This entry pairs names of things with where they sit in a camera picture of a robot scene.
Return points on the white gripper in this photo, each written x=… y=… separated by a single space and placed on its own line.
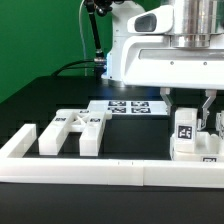
x=151 y=61

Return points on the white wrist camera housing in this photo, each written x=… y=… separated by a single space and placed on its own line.
x=156 y=21

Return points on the white chair back frame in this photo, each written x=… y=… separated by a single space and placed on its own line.
x=90 y=125

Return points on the white fiducial marker sheet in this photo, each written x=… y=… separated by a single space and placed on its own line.
x=123 y=107

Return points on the white chair seat part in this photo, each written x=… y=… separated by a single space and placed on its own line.
x=205 y=148

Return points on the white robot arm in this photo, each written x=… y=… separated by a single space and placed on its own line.
x=179 y=44

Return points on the white U-shaped obstacle fence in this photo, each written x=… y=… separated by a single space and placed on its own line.
x=15 y=167

